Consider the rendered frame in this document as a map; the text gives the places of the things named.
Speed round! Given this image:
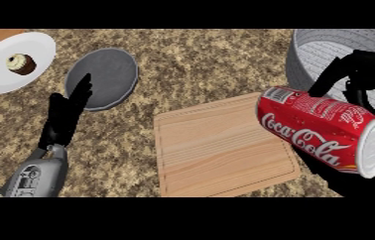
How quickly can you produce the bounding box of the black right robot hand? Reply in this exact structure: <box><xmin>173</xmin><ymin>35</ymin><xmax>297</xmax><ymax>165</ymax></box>
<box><xmin>290</xmin><ymin>50</ymin><xmax>375</xmax><ymax>198</ymax></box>

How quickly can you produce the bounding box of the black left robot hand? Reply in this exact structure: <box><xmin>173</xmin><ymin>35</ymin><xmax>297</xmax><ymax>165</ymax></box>
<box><xmin>37</xmin><ymin>72</ymin><xmax>95</xmax><ymax>150</ymax></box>

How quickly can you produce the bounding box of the red soda can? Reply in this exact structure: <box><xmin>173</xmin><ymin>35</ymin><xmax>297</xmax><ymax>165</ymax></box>
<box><xmin>256</xmin><ymin>85</ymin><xmax>375</xmax><ymax>180</ymax></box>

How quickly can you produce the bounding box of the wooden cutting board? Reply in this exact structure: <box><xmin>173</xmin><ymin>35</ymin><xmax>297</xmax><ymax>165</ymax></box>
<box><xmin>153</xmin><ymin>91</ymin><xmax>303</xmax><ymax>198</ymax></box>

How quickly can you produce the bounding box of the grey round plate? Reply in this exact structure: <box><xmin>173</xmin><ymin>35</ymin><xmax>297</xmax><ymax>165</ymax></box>
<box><xmin>64</xmin><ymin>47</ymin><xmax>141</xmax><ymax>112</ymax></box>

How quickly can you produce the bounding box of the chocolate cupcake with cream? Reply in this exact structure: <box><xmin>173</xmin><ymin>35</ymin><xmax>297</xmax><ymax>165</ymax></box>
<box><xmin>5</xmin><ymin>53</ymin><xmax>39</xmax><ymax>76</ymax></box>

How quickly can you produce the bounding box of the white round plate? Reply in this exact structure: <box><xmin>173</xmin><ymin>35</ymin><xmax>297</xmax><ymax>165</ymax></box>
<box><xmin>0</xmin><ymin>31</ymin><xmax>58</xmax><ymax>95</ymax></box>

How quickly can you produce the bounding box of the orange-brown flat object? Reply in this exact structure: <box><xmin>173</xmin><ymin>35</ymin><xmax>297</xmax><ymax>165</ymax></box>
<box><xmin>0</xmin><ymin>28</ymin><xmax>27</xmax><ymax>42</ymax></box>

